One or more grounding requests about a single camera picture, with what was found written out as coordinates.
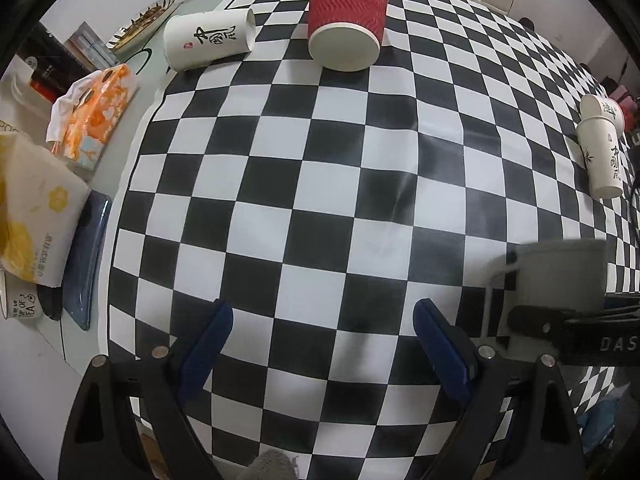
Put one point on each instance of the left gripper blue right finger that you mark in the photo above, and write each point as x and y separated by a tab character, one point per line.
450	352

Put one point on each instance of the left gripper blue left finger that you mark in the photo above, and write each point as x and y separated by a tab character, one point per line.
195	354

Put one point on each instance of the grey plastic cup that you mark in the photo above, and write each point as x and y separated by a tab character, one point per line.
556	274

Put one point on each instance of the white paper cup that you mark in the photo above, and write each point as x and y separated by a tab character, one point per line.
597	137
197	39
592	106

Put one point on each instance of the red ribbed paper cup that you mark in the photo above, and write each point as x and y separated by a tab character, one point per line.
346	35

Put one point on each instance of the blue tray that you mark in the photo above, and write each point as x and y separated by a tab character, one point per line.
83	259

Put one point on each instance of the white enamel mug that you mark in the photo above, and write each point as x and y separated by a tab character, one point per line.
19	299

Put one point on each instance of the black white checkered mat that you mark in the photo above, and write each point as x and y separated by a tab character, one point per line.
324	205

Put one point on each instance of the yellow snack bag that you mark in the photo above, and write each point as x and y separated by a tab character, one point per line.
41	202

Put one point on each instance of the orange tissue pack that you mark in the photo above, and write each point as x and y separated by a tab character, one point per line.
83	120

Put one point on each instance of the dark bottle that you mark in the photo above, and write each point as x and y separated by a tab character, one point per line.
54	67

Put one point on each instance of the plate with food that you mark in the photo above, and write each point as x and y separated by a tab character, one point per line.
141	23

